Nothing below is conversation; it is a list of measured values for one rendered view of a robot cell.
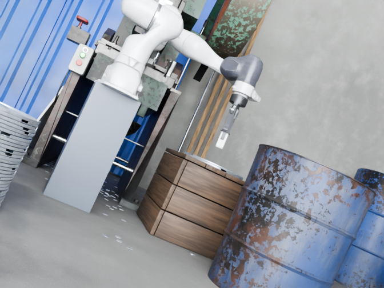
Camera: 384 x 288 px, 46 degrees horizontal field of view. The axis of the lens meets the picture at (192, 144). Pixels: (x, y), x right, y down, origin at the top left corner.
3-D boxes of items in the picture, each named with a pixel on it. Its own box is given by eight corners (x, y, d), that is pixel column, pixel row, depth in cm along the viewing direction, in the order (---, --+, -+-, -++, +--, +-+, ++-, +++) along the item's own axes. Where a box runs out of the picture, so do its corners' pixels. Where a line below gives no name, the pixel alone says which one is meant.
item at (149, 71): (171, 90, 242) (176, 79, 242) (93, 52, 234) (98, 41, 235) (165, 95, 271) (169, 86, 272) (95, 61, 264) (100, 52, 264)
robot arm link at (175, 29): (164, 74, 173) (191, 16, 175) (120, 51, 168) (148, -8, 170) (159, 76, 184) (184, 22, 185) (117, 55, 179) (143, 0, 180)
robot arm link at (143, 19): (166, 11, 195) (127, -10, 191) (173, 9, 171) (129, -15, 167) (154, 35, 197) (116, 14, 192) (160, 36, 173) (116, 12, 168)
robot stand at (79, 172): (89, 213, 166) (141, 102, 168) (42, 194, 161) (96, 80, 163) (87, 203, 183) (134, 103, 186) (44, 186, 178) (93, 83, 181)
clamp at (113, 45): (122, 57, 249) (130, 40, 249) (94, 43, 246) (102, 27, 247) (122, 59, 255) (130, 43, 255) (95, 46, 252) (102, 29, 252)
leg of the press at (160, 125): (139, 213, 223) (214, 50, 228) (118, 204, 221) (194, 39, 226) (131, 190, 314) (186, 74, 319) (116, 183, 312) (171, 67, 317)
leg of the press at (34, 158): (36, 168, 214) (117, 0, 219) (13, 159, 213) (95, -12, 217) (59, 158, 305) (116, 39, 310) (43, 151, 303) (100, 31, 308)
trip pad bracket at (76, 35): (74, 67, 222) (91, 31, 223) (55, 58, 221) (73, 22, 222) (75, 68, 228) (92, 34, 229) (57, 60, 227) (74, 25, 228)
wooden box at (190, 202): (231, 267, 188) (265, 191, 190) (149, 234, 179) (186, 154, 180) (204, 241, 227) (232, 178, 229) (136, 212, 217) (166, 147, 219)
